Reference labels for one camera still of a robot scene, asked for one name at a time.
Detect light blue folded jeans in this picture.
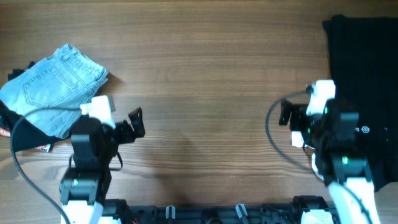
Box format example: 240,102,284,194
1,44,108,139

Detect black polo shirt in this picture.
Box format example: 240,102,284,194
322,15,397,191

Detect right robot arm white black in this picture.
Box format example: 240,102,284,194
279,99,380,223

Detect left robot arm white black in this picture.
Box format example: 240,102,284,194
60,108,146,223

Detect black folded shirt under jeans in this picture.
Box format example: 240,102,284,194
0,61,63,153

